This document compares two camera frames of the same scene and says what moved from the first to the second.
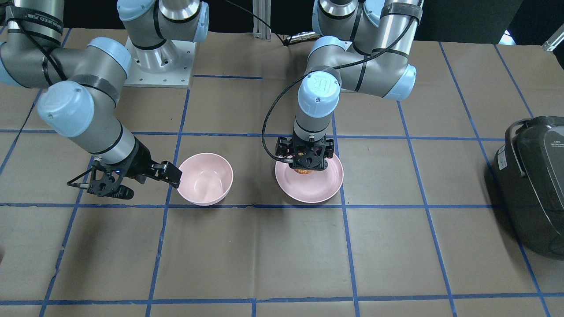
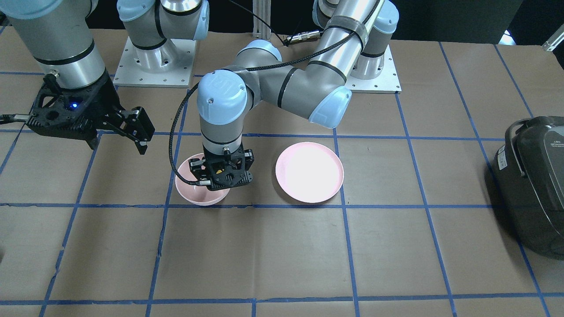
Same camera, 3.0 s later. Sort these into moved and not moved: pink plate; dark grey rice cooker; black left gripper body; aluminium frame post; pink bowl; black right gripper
Moved: black left gripper body; black right gripper
Not moved: pink plate; pink bowl; dark grey rice cooker; aluminium frame post
